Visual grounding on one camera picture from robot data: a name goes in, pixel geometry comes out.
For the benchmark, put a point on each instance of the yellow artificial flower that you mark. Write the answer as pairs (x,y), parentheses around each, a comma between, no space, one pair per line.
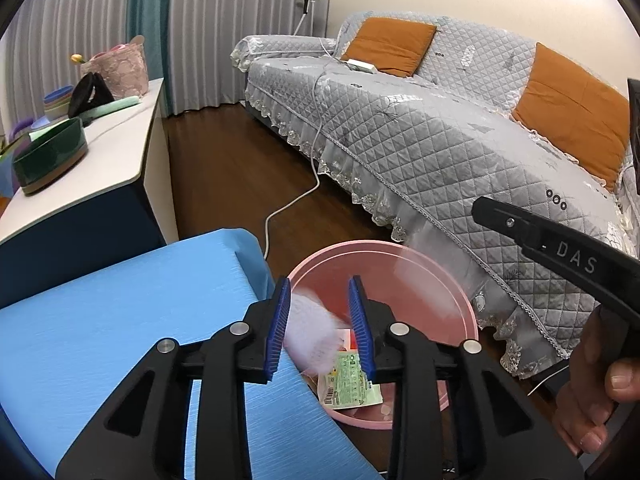
(76,58)

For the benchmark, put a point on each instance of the dark green round tray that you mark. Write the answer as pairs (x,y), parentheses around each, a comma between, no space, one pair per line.
(50,157)

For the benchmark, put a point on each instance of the pink lace basket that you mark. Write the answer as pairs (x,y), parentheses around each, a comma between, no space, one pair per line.
(122,72)

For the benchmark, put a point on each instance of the white power strip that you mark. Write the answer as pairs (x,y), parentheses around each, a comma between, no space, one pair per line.
(361,65)

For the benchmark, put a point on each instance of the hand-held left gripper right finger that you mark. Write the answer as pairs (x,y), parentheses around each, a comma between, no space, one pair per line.
(362,335)

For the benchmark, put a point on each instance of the grey quilted sofa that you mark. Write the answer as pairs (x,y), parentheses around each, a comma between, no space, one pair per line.
(425,135)

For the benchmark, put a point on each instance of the green snack packet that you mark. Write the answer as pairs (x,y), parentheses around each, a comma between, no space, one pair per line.
(350,385)

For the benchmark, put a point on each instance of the white coffee table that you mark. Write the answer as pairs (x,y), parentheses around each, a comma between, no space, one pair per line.
(110,150)

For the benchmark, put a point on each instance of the stack of coloured bowls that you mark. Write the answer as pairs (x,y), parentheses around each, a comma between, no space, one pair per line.
(57,102)

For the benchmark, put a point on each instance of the person's right hand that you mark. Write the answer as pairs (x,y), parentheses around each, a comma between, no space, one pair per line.
(580,375)

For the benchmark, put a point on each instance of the grey curtain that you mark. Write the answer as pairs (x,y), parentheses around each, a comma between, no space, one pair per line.
(65,15)
(240,20)

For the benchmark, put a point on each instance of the orange cushion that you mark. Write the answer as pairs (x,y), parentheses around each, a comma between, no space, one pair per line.
(390,45)
(570,110)

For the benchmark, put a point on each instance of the red plastic bag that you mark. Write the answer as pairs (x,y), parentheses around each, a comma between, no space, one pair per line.
(347,339)

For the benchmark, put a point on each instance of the pink plastic basin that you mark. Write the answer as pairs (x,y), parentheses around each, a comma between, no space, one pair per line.
(425,300)

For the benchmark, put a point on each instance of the black curved object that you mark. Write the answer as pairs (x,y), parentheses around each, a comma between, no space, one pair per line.
(87,95)

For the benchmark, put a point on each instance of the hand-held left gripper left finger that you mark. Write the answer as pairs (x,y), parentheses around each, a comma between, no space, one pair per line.
(277,335)

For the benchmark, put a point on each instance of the purple plastic scoop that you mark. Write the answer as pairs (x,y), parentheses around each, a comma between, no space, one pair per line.
(20,130)

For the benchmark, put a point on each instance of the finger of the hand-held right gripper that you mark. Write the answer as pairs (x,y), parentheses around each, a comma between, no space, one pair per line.
(635,120)
(505,222)

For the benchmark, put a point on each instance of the teal curtain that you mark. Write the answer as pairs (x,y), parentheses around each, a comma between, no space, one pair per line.
(150,20)

